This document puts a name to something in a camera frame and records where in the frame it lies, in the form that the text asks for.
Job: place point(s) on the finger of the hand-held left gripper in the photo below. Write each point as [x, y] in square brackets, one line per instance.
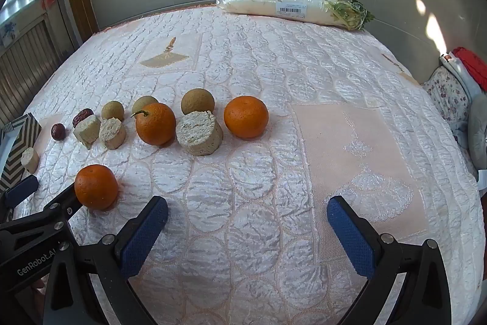
[21, 191]
[62, 203]

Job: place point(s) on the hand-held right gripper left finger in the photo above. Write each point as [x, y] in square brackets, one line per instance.
[144, 233]

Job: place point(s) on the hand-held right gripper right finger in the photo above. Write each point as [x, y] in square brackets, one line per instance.
[350, 237]

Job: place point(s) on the beige sugarcane chunk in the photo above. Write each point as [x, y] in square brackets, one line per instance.
[29, 159]
[87, 131]
[112, 134]
[199, 134]

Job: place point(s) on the striped cardboard box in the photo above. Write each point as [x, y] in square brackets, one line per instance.
[19, 142]

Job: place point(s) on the dried red jujube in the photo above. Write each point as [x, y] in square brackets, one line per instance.
[58, 131]
[81, 116]

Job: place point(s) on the tan round longan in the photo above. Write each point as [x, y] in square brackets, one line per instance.
[112, 110]
[197, 100]
[142, 103]

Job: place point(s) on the pink quilted bed cover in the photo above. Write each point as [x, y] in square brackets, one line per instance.
[266, 176]

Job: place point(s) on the orange mandarin with stem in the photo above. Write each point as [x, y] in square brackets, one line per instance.
[156, 125]

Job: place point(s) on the wooden slatted panel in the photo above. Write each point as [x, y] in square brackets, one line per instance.
[23, 66]

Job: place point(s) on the blue flower picture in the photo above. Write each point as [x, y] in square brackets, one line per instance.
[8, 31]

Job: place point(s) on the grey pillow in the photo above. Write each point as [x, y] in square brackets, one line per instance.
[477, 127]

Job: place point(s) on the floral cloth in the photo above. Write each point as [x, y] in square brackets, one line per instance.
[445, 92]

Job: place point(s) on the red cloth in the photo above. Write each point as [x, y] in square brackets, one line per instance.
[473, 68]

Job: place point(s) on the plastic-wrapped white daikon radish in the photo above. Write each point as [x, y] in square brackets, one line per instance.
[266, 3]

